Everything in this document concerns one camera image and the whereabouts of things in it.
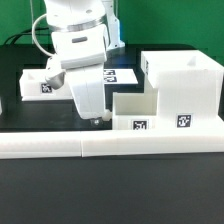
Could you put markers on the white front drawer with knob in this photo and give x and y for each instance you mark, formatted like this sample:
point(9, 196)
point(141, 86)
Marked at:
point(132, 111)

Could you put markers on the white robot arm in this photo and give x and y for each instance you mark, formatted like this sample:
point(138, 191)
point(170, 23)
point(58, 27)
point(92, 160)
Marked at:
point(83, 32)

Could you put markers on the white drawer cabinet box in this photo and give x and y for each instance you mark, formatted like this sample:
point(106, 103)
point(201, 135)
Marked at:
point(188, 85)

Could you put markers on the white fiducial marker sheet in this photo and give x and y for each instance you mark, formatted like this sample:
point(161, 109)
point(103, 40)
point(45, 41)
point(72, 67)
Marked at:
point(119, 76)

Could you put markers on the white L-shaped fence rail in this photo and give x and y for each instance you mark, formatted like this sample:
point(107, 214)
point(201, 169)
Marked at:
point(209, 138)

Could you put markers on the white rear drawer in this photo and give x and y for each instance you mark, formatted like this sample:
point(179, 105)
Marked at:
point(33, 87)

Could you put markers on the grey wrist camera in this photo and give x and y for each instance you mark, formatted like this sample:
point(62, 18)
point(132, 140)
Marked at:
point(54, 73)

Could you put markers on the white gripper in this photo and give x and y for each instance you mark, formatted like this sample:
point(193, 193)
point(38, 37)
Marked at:
point(87, 89)

